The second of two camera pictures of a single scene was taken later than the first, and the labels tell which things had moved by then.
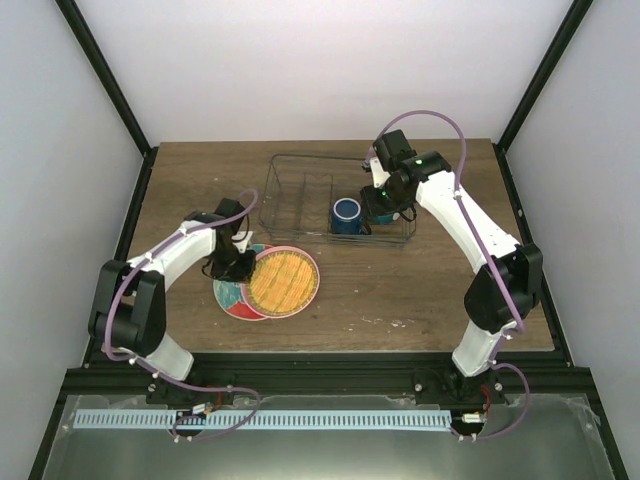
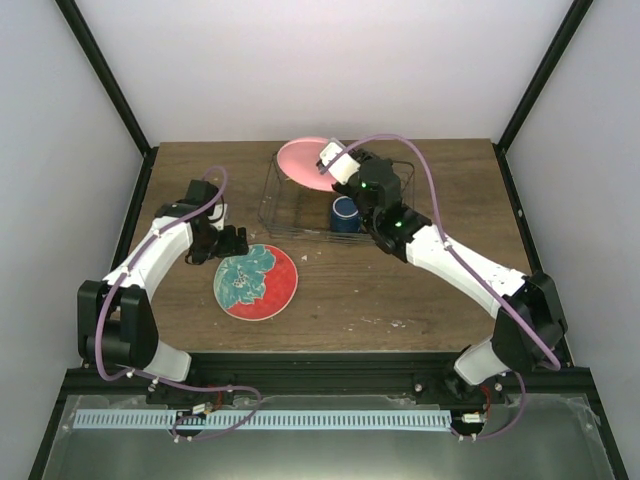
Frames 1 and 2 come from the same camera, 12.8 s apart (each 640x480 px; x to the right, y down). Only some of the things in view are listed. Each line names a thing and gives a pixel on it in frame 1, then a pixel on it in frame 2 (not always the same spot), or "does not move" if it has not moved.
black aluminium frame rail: (128, 373) does not move
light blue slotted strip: (166, 420) does not move
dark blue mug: (346, 216) does not move
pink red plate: (265, 252) -> (297, 159)
